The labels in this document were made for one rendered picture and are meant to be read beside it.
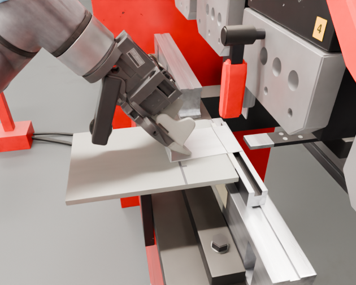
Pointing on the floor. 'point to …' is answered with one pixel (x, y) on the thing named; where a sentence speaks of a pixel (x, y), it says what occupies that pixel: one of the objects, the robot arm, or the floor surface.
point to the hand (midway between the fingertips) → (178, 142)
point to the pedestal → (9, 130)
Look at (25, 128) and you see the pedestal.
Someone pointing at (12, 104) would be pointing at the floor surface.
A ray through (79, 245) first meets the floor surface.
